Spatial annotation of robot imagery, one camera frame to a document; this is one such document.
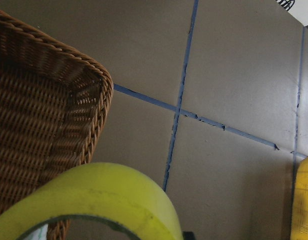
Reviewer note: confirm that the brown wicker basket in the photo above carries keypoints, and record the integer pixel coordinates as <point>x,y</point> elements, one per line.
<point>54,102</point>

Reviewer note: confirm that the yellow tape roll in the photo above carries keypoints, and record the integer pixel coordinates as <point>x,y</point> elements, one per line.
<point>122,196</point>

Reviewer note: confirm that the yellow plastic woven basket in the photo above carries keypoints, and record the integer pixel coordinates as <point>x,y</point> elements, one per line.
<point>299,225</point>

